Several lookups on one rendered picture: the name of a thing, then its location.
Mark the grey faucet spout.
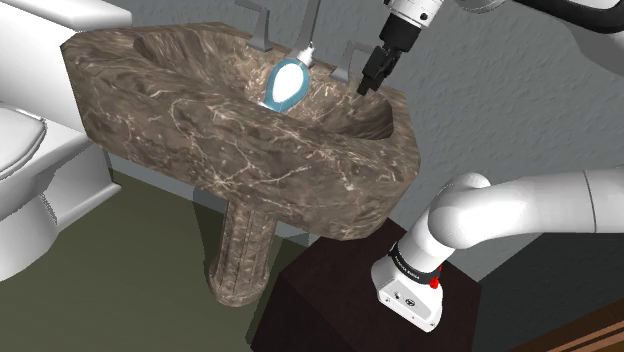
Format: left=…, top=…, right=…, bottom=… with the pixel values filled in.
left=291, top=0, right=323, bottom=54

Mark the brown wooden panel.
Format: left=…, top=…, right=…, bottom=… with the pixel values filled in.
left=506, top=296, right=624, bottom=352

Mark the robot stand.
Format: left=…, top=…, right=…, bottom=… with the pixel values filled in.
left=249, top=217, right=484, bottom=352

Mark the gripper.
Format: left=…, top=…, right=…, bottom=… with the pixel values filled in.
left=356, top=12, right=423, bottom=97

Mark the white toilet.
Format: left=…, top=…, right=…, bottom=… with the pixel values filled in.
left=0, top=0, right=134, bottom=284

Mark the brown marble pedestal sink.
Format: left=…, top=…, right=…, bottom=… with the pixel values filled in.
left=59, top=20, right=423, bottom=309

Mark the grey faucet handle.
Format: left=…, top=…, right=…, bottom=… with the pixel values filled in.
left=328, top=39, right=375, bottom=84
left=235, top=0, right=276, bottom=54

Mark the blue and white oval bottle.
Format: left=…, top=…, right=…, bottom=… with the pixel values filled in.
left=260, top=43, right=317, bottom=116

